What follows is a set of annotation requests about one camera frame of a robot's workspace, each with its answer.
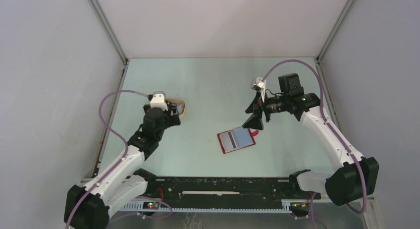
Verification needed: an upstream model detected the beige oval tray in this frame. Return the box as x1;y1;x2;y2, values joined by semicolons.
166;98;186;119

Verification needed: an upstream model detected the white grey credit card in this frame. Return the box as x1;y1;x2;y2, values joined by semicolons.
173;103;185;116

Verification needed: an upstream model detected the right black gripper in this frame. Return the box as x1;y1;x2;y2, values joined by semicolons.
242;90;289;130

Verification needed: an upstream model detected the aluminium frame rail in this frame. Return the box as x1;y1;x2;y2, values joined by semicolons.
80;178;376;204

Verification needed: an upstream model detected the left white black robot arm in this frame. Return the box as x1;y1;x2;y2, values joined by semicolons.
64;102;181;229

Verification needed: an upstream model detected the left controller board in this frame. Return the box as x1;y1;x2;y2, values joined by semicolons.
143;202;160;210

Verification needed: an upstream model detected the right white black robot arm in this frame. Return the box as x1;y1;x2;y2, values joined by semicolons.
242;73;379;206

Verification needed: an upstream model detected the controller board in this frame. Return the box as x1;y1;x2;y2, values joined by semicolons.
290;203;310;211
143;202;160;210

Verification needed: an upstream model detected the red leather card holder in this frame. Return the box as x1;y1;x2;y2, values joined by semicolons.
217;127;259;154

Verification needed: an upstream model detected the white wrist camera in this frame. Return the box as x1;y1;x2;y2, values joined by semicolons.
150;91;168;111
251;77;266;103

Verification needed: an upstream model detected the right controller board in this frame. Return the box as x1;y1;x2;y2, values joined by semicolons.
290;203;310;211

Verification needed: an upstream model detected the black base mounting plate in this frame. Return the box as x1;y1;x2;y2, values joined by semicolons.
144;177;311;209

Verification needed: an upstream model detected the white cable duct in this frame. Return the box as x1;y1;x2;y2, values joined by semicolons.
119;201;292;213

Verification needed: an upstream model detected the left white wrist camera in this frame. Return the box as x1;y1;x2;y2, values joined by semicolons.
150;91;168;111

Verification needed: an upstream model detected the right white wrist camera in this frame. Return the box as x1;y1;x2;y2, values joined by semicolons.
251;77;266;103

